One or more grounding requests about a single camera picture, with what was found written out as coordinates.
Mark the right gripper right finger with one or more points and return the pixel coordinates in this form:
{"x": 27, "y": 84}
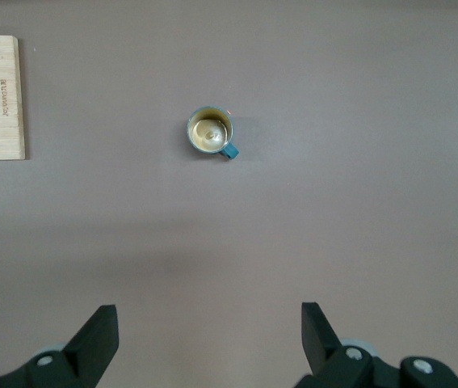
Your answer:
{"x": 325, "y": 355}

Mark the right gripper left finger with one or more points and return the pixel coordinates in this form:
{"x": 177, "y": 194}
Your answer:
{"x": 91, "y": 355}

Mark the brown table cover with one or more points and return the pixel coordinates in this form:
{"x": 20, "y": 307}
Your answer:
{"x": 333, "y": 161}

